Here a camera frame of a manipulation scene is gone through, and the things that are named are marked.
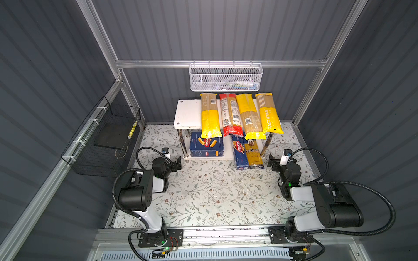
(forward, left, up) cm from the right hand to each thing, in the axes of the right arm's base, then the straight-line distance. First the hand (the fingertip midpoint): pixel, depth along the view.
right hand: (282, 155), depth 90 cm
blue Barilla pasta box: (+4, +44, +3) cm, 45 cm away
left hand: (+2, +63, -4) cm, 64 cm away
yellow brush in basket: (+5, +78, +19) cm, 81 cm away
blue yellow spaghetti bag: (+1, +15, -1) cm, 15 cm away
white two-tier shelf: (+7, +50, +25) cm, 56 cm away
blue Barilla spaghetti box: (+6, +23, 0) cm, 24 cm away
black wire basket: (-8, +88, +20) cm, 91 cm away
